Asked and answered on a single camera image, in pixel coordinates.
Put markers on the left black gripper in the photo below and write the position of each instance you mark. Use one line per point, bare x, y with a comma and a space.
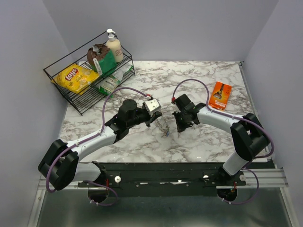
152, 117

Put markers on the cream lotion pump bottle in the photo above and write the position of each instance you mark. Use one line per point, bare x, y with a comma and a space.
114, 45

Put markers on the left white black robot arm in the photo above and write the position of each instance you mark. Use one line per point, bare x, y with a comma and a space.
60, 165

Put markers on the yellow Lays chips bag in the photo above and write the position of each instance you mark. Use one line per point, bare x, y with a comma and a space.
76, 78

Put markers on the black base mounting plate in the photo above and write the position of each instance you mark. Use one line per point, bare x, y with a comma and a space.
172, 179

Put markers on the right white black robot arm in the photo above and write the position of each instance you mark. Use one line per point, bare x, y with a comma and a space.
246, 131

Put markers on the orange small box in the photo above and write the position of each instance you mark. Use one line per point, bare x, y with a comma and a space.
220, 96

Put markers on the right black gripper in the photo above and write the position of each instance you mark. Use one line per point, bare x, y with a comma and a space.
180, 126

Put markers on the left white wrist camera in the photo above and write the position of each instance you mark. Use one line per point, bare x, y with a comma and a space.
152, 106

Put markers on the brown green snack bag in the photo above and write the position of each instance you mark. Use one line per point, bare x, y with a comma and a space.
101, 59

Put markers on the black wire rack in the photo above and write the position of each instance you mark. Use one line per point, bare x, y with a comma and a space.
82, 103

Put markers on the white green snack bag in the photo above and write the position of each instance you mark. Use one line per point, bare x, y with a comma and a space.
110, 83

